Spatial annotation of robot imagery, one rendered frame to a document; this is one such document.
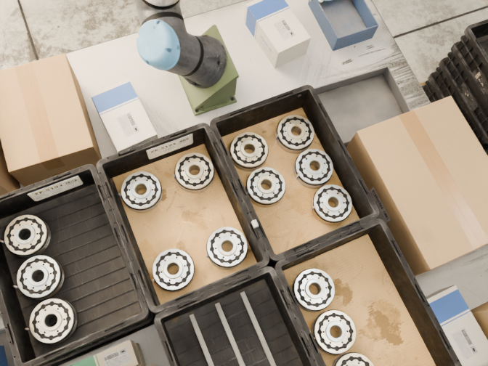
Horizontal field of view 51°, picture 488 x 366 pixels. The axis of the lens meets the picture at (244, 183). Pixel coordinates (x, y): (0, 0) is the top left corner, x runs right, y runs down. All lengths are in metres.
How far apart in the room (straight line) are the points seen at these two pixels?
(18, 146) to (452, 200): 1.13
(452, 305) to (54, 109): 1.17
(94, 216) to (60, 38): 1.44
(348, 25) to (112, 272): 1.10
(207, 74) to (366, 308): 0.76
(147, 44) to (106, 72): 0.33
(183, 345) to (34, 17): 1.91
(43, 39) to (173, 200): 1.51
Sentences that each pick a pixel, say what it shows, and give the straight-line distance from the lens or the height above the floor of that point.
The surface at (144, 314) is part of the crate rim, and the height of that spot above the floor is 0.93.
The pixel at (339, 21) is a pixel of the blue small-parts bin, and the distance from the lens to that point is 1.81.
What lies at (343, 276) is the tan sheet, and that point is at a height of 0.83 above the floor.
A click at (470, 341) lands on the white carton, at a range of 1.48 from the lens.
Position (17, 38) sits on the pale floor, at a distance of 2.71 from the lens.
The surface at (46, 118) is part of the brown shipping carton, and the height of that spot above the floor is 0.86.
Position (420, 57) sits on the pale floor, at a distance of 2.74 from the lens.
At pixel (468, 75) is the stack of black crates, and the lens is 2.16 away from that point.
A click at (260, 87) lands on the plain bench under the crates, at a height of 0.70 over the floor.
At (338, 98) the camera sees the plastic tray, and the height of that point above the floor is 0.70.
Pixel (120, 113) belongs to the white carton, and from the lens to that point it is 1.50.
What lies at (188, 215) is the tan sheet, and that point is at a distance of 1.33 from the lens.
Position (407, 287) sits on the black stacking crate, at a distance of 1.32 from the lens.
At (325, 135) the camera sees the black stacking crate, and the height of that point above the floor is 0.88.
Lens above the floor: 2.11
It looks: 71 degrees down
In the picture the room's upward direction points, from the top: 12 degrees clockwise
